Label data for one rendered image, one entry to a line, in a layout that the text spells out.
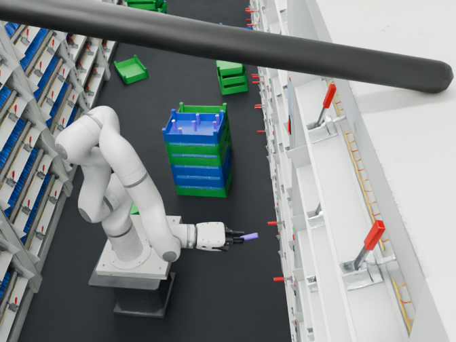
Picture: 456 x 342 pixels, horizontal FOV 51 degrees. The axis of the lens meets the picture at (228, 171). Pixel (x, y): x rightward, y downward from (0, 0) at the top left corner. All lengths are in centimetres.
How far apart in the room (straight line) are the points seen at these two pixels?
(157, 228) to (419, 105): 128
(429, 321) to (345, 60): 18
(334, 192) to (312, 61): 34
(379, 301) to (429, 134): 24
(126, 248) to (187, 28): 181
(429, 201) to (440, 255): 4
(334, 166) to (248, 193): 214
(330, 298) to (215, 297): 163
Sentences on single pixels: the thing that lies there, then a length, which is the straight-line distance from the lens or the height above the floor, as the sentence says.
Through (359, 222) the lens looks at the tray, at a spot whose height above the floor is 150.
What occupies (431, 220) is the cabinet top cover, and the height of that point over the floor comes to 174.
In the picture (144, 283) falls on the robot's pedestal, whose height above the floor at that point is 28.
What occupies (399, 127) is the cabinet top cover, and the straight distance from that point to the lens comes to 36.
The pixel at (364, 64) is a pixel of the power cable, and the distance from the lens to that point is 37.
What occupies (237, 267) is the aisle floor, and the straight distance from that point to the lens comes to 248.
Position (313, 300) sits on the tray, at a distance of 103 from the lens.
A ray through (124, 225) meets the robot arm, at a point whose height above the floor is 55.
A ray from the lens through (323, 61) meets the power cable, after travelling 36.
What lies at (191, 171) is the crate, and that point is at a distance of 274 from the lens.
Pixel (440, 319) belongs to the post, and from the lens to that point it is 26.
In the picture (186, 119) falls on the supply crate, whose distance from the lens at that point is 276.
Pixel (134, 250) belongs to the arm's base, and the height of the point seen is 38.
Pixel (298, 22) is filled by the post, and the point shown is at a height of 161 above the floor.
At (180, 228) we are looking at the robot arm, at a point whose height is 73.
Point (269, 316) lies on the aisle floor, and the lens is 231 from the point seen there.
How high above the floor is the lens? 195
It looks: 41 degrees down
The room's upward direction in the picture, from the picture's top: 8 degrees counter-clockwise
